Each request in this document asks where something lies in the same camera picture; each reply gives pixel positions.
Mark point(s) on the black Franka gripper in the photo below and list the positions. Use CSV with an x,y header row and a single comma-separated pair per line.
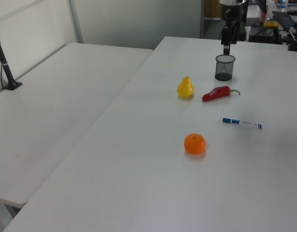
x,y
234,14

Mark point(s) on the blue and white marker pen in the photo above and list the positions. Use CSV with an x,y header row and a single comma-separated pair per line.
x,y
242,123

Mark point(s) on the black mesh pen cup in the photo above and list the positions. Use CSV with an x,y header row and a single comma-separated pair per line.
x,y
223,72

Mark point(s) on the black equipment box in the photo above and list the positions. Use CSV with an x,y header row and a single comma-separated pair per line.
x,y
262,36

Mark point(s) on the wooden cabinet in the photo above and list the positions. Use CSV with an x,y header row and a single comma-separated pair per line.
x,y
212,8

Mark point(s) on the yellow handheld device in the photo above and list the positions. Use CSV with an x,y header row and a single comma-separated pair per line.
x,y
271,24

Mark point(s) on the black computer keyboard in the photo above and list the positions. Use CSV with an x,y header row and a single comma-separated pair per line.
x,y
284,19

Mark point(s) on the red toy chili pepper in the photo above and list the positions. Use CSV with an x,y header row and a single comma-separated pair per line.
x,y
216,93

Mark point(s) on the black clamp stand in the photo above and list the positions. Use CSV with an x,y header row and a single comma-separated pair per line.
x,y
296,38

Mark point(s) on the black computer mouse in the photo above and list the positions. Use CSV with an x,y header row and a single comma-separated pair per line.
x,y
293,12

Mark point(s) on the yellow toy pear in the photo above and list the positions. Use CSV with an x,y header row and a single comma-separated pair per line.
x,y
185,89

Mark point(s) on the orange toy tangerine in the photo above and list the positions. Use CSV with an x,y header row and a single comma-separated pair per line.
x,y
194,144

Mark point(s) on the black camera stand pole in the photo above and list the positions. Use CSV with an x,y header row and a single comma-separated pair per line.
x,y
5,68

